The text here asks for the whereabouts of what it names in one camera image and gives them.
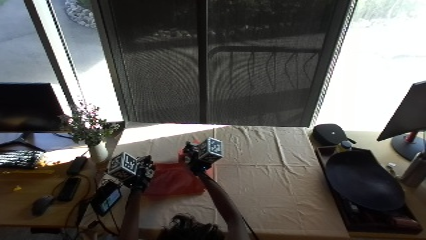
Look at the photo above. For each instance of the black smartphone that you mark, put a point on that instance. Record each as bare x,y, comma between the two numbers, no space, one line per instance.
69,188

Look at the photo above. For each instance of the white marker cube glove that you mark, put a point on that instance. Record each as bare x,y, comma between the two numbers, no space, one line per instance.
123,165
210,149

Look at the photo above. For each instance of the silver metal bottle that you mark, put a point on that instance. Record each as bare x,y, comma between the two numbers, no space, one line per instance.
414,172

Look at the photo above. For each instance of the round grey monitor base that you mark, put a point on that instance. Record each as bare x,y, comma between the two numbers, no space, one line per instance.
407,146

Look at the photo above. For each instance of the red cloth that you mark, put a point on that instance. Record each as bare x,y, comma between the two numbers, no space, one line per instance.
174,180

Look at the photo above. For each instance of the green plant with small flowers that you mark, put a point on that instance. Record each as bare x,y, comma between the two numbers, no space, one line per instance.
88,124

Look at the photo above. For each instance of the white marker cube right glove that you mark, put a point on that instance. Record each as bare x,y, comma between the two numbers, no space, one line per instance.
210,149

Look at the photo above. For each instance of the black computer monitor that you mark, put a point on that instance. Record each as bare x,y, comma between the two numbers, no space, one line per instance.
27,106

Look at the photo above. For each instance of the black keyboard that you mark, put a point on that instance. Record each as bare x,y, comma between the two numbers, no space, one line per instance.
19,158

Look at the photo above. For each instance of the dark window screen panel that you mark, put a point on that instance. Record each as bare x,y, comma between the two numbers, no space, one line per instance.
221,63

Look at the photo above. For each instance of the black phone with lit screen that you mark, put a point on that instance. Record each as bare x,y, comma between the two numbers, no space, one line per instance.
107,199

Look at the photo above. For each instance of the black computer mouse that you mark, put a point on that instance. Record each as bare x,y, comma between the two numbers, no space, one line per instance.
41,205

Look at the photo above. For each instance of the white vase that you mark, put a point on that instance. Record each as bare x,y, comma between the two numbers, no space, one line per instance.
99,152

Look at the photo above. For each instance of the dark tilted monitor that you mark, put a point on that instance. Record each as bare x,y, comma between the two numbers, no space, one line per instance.
406,115

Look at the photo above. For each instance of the dark rectangular tray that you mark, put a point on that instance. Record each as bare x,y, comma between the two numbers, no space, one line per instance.
377,216

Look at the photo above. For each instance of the white marker cube left glove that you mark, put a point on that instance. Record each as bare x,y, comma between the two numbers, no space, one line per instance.
123,165

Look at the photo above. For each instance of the large dark oval plate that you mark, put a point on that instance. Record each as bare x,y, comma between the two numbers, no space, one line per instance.
364,180

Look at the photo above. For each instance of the beige tablecloth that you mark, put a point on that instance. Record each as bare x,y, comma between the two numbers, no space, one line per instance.
266,180

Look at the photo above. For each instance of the black remote control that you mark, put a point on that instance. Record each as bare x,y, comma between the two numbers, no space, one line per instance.
76,165

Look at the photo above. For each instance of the person's left hand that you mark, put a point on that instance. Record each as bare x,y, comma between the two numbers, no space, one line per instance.
141,173

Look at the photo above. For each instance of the person's right hand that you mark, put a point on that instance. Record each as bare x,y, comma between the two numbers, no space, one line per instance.
194,160

